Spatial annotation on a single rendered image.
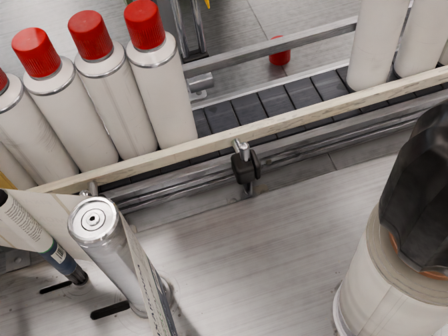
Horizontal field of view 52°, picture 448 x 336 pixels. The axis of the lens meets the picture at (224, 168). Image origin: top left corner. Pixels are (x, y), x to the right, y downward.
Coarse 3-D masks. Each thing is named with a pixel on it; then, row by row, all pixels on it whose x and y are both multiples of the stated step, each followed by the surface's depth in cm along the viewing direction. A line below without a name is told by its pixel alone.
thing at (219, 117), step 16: (304, 80) 63; (320, 80) 63; (336, 80) 62; (256, 96) 62; (272, 96) 62; (288, 96) 62; (304, 96) 61; (320, 96) 61; (336, 96) 61; (400, 96) 60; (416, 96) 60; (208, 112) 61; (224, 112) 61; (240, 112) 61; (256, 112) 61; (272, 112) 60; (352, 112) 59; (368, 112) 60; (208, 128) 60; (224, 128) 60; (304, 128) 59; (256, 144) 58; (192, 160) 57; (208, 160) 58; (144, 176) 57
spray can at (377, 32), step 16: (368, 0) 49; (384, 0) 48; (400, 0) 48; (368, 16) 51; (384, 16) 50; (400, 16) 50; (368, 32) 52; (384, 32) 51; (400, 32) 53; (352, 48) 57; (368, 48) 54; (384, 48) 53; (352, 64) 58; (368, 64) 56; (384, 64) 56; (352, 80) 60; (368, 80) 58; (384, 80) 59
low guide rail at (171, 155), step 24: (432, 72) 57; (360, 96) 56; (384, 96) 57; (264, 120) 55; (288, 120) 55; (312, 120) 57; (192, 144) 54; (216, 144) 55; (120, 168) 53; (144, 168) 54; (48, 192) 53; (72, 192) 54
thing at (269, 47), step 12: (408, 12) 58; (336, 24) 56; (348, 24) 56; (288, 36) 56; (300, 36) 56; (312, 36) 56; (324, 36) 57; (252, 48) 56; (264, 48) 55; (276, 48) 56; (288, 48) 56; (204, 60) 55; (216, 60) 55; (228, 60) 55; (240, 60) 56; (192, 72) 55; (204, 72) 56
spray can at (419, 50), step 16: (416, 0) 52; (432, 0) 50; (416, 16) 53; (432, 16) 52; (416, 32) 55; (432, 32) 53; (400, 48) 59; (416, 48) 56; (432, 48) 56; (400, 64) 60; (416, 64) 58; (432, 64) 58
